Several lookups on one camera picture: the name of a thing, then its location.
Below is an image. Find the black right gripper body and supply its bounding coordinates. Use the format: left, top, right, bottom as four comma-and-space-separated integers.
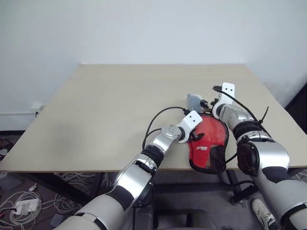
200, 98, 216, 113

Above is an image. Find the black and red zipper pouch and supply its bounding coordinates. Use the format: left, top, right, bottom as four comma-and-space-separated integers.
186, 92, 230, 175

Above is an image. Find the black zip tie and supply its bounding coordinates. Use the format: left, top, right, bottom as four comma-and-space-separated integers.
256, 105, 270, 129

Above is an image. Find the dark grey rounded base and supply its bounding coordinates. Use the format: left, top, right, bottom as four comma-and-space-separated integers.
133, 205, 218, 230

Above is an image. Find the black panel beside table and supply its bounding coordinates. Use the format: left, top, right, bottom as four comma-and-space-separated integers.
283, 82, 307, 135

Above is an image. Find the white sneaker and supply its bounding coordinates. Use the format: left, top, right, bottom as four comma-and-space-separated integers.
250, 198, 277, 228

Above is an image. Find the white floor power strip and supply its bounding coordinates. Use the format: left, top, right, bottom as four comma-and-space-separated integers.
14, 198, 41, 216

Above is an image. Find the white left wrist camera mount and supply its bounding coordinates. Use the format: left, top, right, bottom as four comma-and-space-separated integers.
178, 110, 202, 144

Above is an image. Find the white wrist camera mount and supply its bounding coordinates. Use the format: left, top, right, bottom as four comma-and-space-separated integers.
212, 82, 236, 118
178, 110, 202, 144

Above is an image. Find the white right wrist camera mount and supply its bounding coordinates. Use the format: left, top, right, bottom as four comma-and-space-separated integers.
212, 82, 236, 118

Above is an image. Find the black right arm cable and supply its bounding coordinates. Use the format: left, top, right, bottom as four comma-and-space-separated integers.
212, 84, 274, 188

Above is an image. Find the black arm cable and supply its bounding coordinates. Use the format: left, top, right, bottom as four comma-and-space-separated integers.
142, 106, 192, 152
212, 84, 274, 188

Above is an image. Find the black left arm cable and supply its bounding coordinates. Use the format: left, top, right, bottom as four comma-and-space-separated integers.
142, 106, 192, 152

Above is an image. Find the black metal table frame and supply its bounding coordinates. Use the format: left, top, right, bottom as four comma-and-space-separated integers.
0, 170, 257, 206

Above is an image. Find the white floor cable bundle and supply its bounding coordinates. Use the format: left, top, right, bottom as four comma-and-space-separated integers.
0, 191, 81, 225

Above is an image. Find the white wall socket box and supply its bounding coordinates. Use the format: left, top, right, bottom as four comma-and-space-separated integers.
30, 102, 45, 117

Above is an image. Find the white wall cable duct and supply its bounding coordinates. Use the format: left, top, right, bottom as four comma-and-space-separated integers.
0, 112, 33, 117

